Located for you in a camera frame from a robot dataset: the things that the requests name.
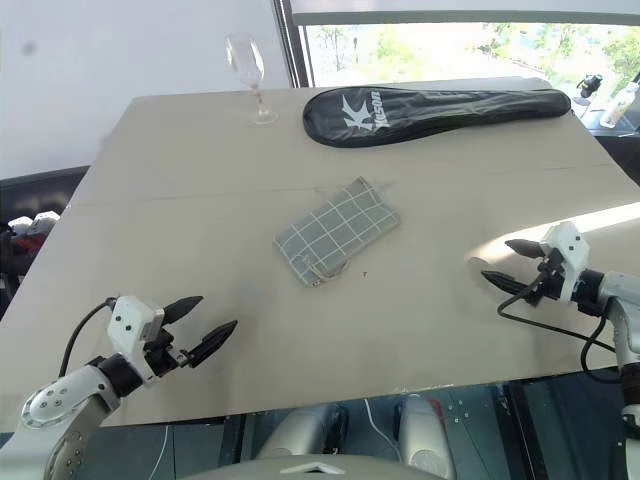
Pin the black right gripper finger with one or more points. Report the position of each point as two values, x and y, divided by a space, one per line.
524 248
505 282

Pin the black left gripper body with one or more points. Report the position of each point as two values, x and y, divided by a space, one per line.
162 352

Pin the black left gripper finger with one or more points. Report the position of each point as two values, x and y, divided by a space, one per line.
212 341
181 306

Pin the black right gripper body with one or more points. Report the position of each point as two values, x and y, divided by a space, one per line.
547 280

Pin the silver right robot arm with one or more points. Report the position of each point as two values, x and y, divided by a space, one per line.
617 300

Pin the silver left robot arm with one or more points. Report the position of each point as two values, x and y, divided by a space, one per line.
55 405

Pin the grey checked cloth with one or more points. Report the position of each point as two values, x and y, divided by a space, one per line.
337 231

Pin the silver rounded robot leg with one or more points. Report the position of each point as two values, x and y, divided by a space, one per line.
425 435
300 432

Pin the silver robot torso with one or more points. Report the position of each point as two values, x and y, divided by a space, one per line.
310 469

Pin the red and white device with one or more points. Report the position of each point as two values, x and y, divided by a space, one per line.
32 226

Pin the clear plastic bottle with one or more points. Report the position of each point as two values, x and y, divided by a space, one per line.
619 105

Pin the black racket cover white print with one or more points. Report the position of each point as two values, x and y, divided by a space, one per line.
400 115

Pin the clear wine glass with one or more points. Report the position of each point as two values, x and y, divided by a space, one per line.
246 62

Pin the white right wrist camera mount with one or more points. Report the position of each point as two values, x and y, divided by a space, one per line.
570 250

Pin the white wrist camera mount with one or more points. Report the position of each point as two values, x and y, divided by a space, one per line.
570 250
131 322

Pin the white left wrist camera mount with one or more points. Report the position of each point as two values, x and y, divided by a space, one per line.
131 322

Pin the black camera with yellow mark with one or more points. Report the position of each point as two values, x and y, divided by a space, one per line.
591 83

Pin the dark window frame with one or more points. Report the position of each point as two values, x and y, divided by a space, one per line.
295 45

